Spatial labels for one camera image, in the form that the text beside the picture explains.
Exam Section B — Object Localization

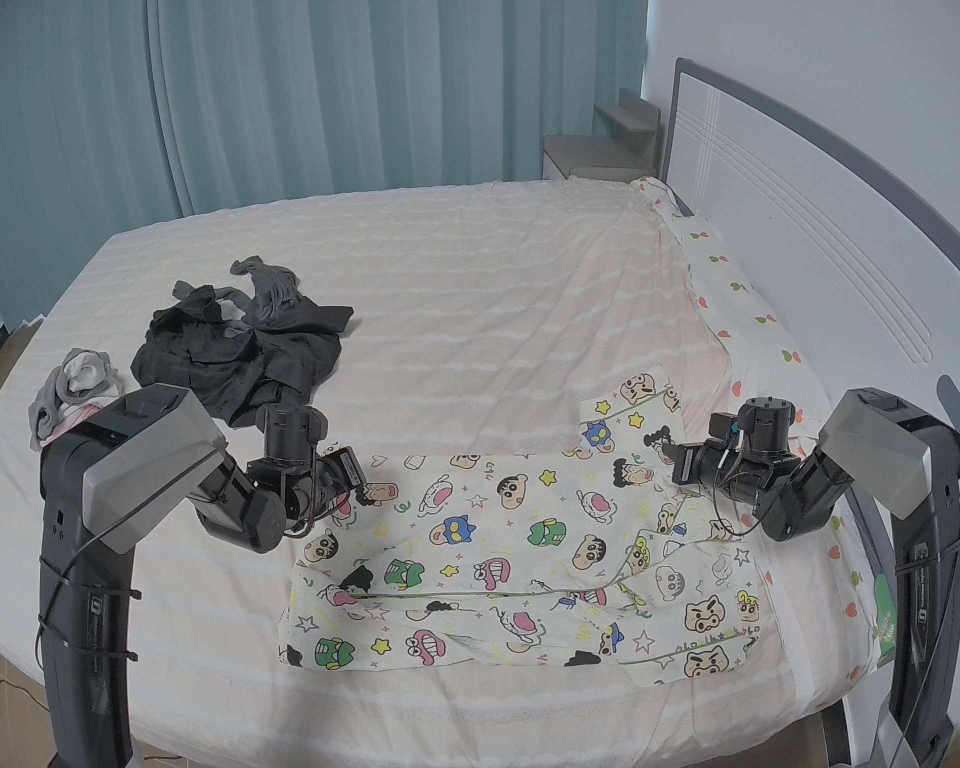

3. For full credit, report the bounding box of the black garment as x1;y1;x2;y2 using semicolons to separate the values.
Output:
131;281;355;429

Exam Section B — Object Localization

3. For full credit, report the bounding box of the white printed pillow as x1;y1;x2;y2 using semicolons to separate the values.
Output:
633;176;834;444

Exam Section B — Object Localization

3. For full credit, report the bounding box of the grey and white garment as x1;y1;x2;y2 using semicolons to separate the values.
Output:
28;348;125;451

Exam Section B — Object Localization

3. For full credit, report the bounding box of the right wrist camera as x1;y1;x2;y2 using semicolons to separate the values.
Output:
708;410;745;451

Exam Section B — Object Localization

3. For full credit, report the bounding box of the bed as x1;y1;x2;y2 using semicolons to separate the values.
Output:
0;56;960;759

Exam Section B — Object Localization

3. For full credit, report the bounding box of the blue-green curtain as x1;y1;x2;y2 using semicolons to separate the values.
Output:
150;0;650;219
0;0;189;324

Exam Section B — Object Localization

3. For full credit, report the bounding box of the grey bedside table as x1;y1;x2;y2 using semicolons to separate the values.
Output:
541;88;661;181

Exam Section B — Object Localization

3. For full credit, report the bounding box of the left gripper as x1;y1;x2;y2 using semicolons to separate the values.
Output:
294;446;371;524

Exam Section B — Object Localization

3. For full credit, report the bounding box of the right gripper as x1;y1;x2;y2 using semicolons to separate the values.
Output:
671;441;745;494

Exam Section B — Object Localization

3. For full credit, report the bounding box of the white printed pyjama top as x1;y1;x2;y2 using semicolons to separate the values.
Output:
277;365;762;687

